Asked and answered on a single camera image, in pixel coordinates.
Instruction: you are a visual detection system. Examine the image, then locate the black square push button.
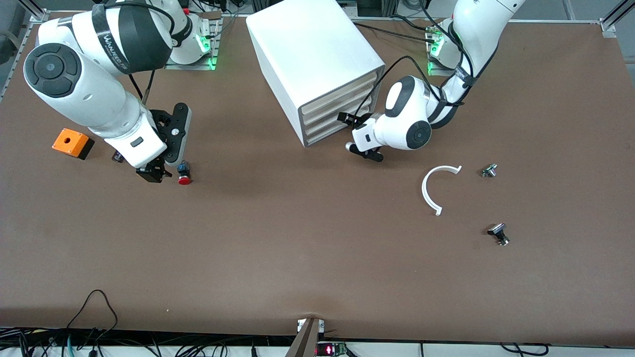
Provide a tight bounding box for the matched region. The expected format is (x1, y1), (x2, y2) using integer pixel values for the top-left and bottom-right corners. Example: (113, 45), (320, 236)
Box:
(487, 223), (510, 246)

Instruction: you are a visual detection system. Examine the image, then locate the brown angled bar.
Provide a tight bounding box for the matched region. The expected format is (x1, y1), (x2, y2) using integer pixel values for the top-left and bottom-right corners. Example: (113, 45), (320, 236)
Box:
(285, 317), (323, 357)

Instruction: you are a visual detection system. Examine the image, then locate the red LED display module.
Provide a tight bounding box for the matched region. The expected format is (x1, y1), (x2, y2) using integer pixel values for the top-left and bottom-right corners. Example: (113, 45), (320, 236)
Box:
(316, 341), (348, 357)

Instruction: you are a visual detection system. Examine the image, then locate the orange button enclosure box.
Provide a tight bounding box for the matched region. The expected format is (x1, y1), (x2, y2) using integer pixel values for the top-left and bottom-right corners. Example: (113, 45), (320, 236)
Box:
(52, 128), (95, 160)

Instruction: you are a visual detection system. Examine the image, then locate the white semicircular plastic bracket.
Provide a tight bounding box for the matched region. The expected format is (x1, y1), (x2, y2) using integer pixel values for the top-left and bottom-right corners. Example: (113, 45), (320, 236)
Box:
(422, 165), (463, 217)

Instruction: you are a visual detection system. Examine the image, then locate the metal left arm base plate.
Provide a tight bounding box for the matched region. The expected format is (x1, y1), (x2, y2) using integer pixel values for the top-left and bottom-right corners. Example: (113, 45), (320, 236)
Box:
(427, 25), (479, 77)

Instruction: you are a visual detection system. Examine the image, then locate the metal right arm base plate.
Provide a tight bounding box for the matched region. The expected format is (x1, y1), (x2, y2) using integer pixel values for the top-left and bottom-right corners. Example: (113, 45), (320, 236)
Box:
(165, 12), (221, 71)

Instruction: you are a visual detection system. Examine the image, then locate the black power cable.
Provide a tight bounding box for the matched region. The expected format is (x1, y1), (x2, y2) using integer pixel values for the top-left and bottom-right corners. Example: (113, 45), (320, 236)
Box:
(353, 21), (437, 44)

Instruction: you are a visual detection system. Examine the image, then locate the black looped cable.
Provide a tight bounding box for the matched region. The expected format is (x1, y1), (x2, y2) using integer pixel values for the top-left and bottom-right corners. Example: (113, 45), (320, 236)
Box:
(67, 290), (119, 344)

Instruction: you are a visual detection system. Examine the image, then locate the aluminium frame profile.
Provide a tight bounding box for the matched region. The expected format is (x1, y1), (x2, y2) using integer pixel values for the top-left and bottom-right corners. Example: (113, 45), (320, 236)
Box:
(17, 0), (50, 24)
(599, 0), (635, 38)

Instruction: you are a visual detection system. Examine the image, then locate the black cable bundle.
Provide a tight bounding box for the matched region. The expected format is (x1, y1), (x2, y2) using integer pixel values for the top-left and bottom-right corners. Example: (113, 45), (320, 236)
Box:
(0, 327), (278, 357)

